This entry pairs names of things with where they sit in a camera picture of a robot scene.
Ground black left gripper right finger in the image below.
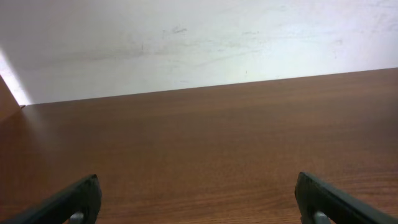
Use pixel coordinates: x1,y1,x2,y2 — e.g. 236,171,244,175
295,172,397,224

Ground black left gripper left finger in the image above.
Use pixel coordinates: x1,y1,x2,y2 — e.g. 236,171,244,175
2,174,102,224

